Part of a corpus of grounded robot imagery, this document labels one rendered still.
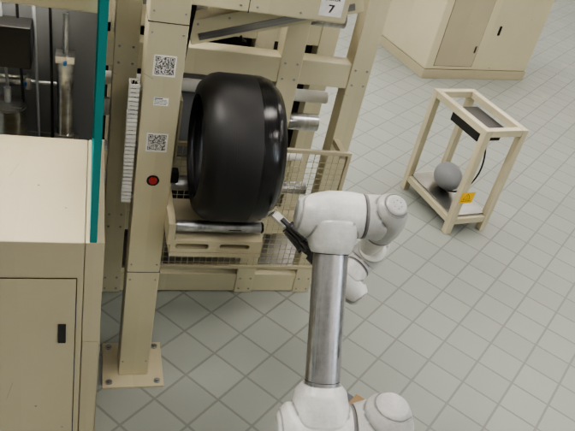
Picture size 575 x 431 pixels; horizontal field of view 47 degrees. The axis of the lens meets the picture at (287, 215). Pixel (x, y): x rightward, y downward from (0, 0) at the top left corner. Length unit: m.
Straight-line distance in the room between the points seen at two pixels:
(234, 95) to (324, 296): 0.83
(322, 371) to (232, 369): 1.40
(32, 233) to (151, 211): 0.79
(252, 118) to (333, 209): 0.60
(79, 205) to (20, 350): 0.46
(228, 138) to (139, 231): 0.58
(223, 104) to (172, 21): 0.32
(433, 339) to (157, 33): 2.31
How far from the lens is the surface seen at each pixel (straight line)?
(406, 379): 3.51
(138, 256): 2.70
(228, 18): 2.67
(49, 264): 1.89
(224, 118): 2.29
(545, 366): 4.00
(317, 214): 1.84
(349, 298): 2.42
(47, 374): 2.18
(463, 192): 4.51
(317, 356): 1.91
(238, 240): 2.59
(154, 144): 2.42
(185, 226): 2.54
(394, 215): 1.87
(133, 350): 3.07
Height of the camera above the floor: 2.40
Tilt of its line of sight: 34 degrees down
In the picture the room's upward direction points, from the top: 14 degrees clockwise
